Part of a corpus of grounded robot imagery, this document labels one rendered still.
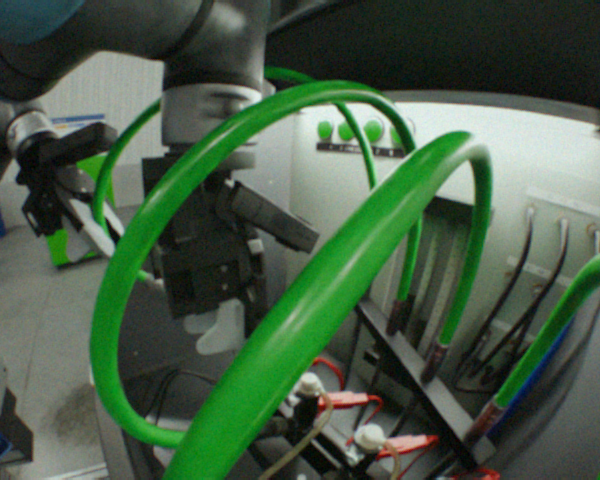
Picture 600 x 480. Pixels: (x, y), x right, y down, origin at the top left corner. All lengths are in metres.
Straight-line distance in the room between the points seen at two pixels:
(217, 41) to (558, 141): 0.39
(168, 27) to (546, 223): 0.43
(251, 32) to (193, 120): 0.07
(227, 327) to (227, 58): 0.21
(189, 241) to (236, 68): 0.12
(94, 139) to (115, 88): 6.51
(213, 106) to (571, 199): 0.40
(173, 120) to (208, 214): 0.07
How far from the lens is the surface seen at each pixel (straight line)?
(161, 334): 0.65
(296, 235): 0.24
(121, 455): 0.46
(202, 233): 0.20
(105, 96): 6.85
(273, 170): 0.61
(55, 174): 0.36
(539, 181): 0.40
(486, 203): 0.20
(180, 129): 0.17
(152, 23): 0.15
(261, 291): 0.21
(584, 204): 0.41
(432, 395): 0.32
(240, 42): 0.19
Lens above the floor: 1.33
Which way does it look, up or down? 21 degrees down
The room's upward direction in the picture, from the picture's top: 4 degrees clockwise
